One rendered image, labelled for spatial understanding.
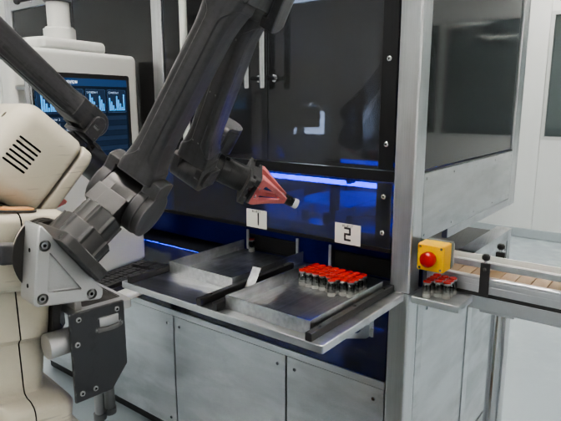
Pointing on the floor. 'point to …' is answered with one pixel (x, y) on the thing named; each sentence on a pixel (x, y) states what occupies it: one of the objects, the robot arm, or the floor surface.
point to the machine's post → (407, 202)
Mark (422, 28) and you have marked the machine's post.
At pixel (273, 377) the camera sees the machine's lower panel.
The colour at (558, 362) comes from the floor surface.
